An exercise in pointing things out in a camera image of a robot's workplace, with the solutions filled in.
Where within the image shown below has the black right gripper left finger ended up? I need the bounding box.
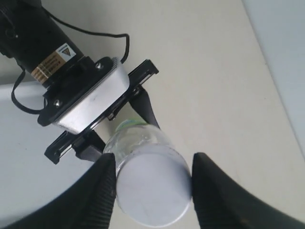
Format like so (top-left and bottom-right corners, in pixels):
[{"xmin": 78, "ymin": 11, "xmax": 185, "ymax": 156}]
[{"xmin": 6, "ymin": 153, "xmax": 116, "ymax": 229}]

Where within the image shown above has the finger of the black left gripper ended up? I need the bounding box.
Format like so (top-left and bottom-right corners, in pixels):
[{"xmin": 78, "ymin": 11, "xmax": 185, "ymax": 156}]
[
  {"xmin": 129, "ymin": 87, "xmax": 160, "ymax": 128},
  {"xmin": 72, "ymin": 130, "xmax": 105, "ymax": 162}
]

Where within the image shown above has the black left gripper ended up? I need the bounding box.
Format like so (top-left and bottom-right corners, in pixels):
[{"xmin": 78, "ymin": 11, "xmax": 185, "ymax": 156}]
[{"xmin": 0, "ymin": 0, "xmax": 158, "ymax": 164}]

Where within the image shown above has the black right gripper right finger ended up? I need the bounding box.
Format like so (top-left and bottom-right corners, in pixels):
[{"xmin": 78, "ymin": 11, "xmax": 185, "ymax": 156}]
[{"xmin": 192, "ymin": 153, "xmax": 305, "ymax": 229}]

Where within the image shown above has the white bottle cap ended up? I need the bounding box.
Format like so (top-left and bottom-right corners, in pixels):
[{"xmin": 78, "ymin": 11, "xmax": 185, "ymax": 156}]
[{"xmin": 117, "ymin": 154, "xmax": 192, "ymax": 228}]

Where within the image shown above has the clear plastic drink bottle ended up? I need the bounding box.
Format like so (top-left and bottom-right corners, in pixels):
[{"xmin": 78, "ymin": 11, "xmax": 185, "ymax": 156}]
[{"xmin": 103, "ymin": 119, "xmax": 179, "ymax": 174}]

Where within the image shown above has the white plastic tray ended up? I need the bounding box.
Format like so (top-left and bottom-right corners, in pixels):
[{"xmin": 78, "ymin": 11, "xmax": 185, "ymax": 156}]
[{"xmin": 0, "ymin": 84, "xmax": 92, "ymax": 227}]

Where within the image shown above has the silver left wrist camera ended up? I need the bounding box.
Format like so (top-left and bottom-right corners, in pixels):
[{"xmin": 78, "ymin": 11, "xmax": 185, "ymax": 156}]
[{"xmin": 38, "ymin": 57, "xmax": 130, "ymax": 135}]

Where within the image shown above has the black left camera cable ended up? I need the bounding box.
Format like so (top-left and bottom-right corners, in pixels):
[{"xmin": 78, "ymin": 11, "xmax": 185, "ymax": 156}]
[{"xmin": 10, "ymin": 7, "xmax": 131, "ymax": 114}]

